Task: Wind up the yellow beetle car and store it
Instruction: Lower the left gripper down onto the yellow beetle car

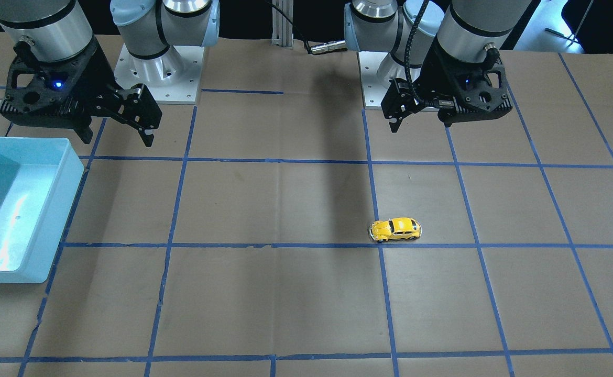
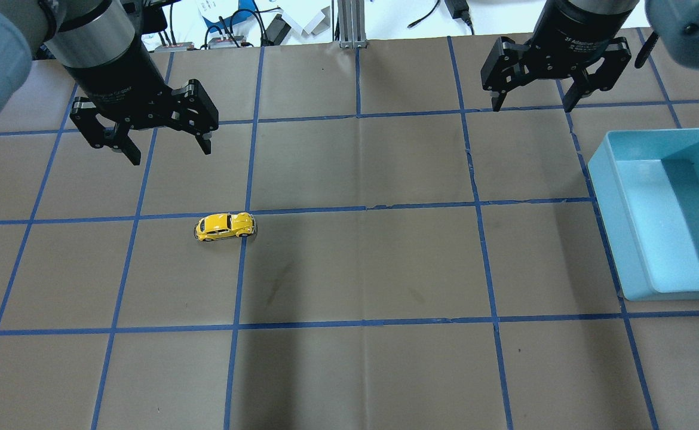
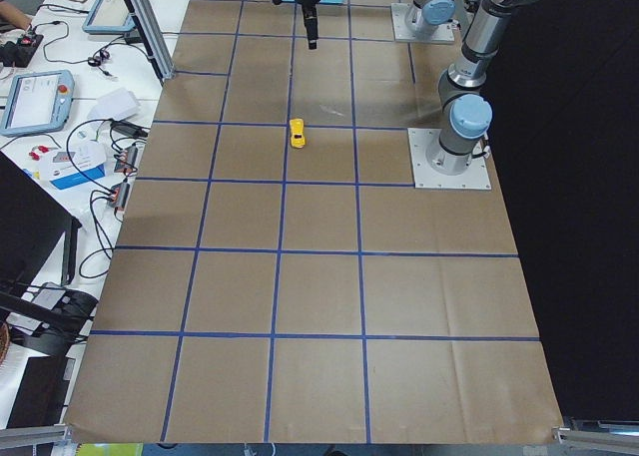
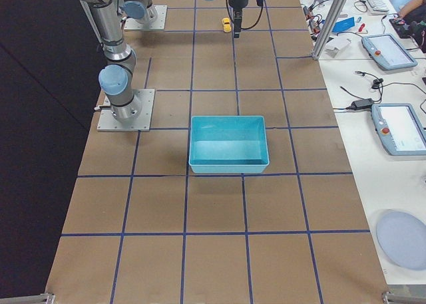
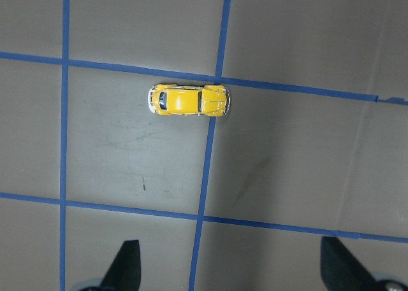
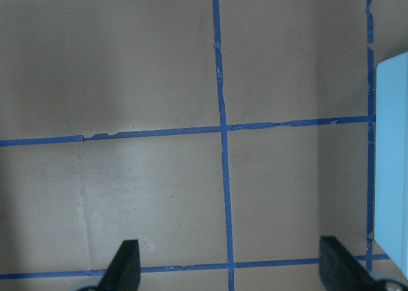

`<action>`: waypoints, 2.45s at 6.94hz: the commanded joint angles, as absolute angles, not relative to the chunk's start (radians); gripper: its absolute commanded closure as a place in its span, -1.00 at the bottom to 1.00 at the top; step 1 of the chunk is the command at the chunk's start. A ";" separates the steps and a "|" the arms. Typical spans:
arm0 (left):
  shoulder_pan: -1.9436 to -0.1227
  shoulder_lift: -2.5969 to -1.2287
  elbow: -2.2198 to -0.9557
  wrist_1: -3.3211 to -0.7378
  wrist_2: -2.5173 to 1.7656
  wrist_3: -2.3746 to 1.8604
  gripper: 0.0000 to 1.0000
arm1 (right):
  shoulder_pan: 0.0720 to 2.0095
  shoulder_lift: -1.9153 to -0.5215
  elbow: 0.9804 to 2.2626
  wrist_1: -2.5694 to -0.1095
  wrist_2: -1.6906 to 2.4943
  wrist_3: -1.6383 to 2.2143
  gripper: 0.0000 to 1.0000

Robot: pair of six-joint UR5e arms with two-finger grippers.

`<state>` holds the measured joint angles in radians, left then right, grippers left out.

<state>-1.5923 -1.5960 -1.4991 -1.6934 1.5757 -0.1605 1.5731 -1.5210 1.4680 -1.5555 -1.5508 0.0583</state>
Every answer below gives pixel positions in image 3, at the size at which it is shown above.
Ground blue white cardboard box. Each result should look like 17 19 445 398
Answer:
39 141 107 190

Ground upper orange usb adapter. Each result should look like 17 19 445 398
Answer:
114 145 139 175

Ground black monitor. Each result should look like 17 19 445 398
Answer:
1 156 81 295

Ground aluminium frame post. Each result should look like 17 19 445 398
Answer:
124 0 175 84

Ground far blue teach pendant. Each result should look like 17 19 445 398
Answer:
82 0 135 35

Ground person forearm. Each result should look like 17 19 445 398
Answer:
0 0 31 30

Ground orange usb adapter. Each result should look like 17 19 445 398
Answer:
107 181 131 212
114 145 139 175

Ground lower orange usb adapter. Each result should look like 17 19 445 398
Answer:
107 181 131 212

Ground black looping cable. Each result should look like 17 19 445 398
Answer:
78 189 126 279

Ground red clips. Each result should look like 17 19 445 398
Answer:
29 146 51 161

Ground grey usb hub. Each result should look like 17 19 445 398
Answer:
31 287 65 309

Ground aluminium profile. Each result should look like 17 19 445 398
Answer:
0 424 71 450
552 417 638 455

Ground bottom right aluminium profile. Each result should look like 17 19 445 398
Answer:
552 417 638 455

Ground blue teach pendant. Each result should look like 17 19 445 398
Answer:
82 0 135 35
1 70 75 137

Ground white paper box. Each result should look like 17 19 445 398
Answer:
87 88 141 120

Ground black power adapter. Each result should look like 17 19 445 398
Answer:
110 121 148 139

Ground bottom left aluminium profile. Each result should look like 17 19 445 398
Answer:
0 424 71 450

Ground yellow toy beetle car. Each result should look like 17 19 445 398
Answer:
289 118 307 149

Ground near blue teach pendant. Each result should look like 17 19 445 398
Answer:
1 70 75 137

